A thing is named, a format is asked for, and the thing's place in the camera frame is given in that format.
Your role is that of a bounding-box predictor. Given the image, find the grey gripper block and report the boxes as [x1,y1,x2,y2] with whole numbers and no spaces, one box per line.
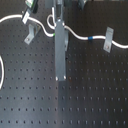
[53,0,63,20]

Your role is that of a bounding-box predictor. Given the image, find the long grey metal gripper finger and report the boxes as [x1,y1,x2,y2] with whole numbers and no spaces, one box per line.
[55,21,69,81]

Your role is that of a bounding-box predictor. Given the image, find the white cable with blue band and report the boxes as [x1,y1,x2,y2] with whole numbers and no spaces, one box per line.
[0,13,128,91]

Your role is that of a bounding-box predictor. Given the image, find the grey clip with green top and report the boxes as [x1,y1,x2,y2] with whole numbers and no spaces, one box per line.
[22,0,38,24]

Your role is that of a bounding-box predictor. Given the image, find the dark metal post top right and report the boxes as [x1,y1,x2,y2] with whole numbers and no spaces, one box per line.
[78,0,86,9]

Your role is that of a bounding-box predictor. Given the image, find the grey metal cable clip left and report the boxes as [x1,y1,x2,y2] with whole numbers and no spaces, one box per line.
[24,24,41,44]

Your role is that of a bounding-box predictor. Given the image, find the grey metal cable clip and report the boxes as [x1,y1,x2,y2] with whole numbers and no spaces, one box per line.
[24,24,41,44]
[103,27,114,53]

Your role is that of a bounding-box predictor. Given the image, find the grey metal cable clip right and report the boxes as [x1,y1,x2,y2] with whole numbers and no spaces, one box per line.
[103,27,114,53]

